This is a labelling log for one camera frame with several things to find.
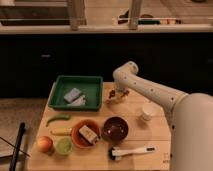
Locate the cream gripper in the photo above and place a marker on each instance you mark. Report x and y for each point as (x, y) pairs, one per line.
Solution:
(118, 96)

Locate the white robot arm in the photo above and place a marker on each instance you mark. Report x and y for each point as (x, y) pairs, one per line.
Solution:
(192, 118)

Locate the purple bowl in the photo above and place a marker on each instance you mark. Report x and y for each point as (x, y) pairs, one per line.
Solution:
(115, 129)

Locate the orange bowl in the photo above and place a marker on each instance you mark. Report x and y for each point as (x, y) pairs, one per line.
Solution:
(78, 140)

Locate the white paper cup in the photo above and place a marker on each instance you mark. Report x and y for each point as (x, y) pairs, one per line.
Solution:
(148, 112)

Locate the white folded cloth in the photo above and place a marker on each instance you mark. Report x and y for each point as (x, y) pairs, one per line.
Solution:
(81, 101)

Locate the green plastic tray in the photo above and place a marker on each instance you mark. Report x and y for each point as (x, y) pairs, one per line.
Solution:
(90, 86)

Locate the grey sponge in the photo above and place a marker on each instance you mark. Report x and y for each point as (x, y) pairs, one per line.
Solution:
(72, 95)

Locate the tan sponge block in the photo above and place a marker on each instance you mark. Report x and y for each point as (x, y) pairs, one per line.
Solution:
(88, 134)

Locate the white dish brush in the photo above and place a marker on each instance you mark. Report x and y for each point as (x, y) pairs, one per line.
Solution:
(116, 153)

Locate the yellow corn cob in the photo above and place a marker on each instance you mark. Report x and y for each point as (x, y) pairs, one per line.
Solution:
(61, 131)

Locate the small green cup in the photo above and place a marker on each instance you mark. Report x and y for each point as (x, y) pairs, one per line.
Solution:
(63, 146)

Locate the red yellow apple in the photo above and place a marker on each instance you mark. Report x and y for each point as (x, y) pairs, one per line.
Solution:
(44, 144)

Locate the black rod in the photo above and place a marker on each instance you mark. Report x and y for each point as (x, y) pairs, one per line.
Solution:
(16, 150)

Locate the wooden post right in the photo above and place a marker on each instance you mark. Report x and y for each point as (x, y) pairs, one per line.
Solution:
(134, 14)

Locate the wooden post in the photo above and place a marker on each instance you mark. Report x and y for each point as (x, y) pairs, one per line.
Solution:
(76, 11)
(134, 14)

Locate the wooden post left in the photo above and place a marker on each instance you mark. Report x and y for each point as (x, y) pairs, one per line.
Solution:
(76, 11)

